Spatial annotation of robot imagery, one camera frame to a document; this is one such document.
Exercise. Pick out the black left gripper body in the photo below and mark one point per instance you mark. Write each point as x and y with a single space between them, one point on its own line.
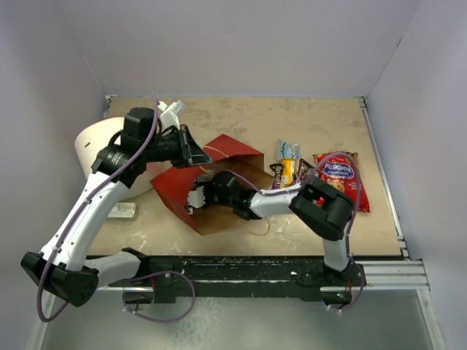
182 157

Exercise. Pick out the red paper bag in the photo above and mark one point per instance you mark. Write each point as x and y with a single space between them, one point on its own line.
174 185

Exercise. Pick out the purple candy pack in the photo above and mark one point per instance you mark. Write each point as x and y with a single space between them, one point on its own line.
277 169

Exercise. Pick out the small white green box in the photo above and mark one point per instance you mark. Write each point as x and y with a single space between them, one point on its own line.
123 211

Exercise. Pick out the white blue snack wrapper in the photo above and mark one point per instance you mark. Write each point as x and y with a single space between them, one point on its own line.
288 151

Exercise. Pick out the yellow snack pack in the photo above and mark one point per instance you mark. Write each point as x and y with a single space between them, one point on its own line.
288 172

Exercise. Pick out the brown green candy pack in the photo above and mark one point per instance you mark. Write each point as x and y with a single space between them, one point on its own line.
304 167

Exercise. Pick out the red cookie snack bag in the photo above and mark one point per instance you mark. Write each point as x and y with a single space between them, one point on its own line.
339 173

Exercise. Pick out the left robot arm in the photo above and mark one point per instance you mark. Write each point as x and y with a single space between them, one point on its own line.
61 267

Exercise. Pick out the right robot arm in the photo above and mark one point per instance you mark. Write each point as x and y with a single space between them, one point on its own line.
322 208

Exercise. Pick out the white cylindrical container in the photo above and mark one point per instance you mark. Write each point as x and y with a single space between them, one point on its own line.
94 139

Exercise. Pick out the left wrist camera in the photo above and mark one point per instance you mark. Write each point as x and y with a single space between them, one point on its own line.
170 114

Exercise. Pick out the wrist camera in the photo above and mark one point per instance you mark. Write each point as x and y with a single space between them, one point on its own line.
170 114
196 199

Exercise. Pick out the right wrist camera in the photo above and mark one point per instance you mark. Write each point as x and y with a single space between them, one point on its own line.
196 199

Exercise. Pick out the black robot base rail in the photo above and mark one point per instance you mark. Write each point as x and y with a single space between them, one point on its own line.
306 278

